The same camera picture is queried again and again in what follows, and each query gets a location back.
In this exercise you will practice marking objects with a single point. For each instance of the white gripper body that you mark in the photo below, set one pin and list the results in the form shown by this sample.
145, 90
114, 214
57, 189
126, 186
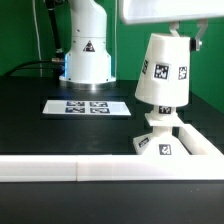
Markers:
159, 11

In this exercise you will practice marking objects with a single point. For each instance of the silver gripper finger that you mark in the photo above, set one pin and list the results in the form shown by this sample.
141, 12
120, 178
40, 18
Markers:
173, 27
196, 43

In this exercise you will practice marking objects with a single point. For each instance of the white lamp shade cone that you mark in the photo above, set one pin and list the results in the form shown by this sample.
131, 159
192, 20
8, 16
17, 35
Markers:
164, 77

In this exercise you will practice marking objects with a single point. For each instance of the white lamp bulb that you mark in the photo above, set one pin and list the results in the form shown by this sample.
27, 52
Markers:
164, 110

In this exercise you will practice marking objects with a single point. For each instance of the white lamp base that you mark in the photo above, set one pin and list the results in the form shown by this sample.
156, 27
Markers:
161, 141

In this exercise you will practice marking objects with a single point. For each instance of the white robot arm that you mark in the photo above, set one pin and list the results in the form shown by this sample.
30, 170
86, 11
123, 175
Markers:
88, 64

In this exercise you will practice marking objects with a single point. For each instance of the white tag sheet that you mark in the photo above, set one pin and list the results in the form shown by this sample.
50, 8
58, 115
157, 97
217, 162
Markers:
100, 108

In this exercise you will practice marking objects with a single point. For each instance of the white L-shaped wall fence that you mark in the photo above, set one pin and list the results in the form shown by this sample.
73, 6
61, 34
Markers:
204, 162

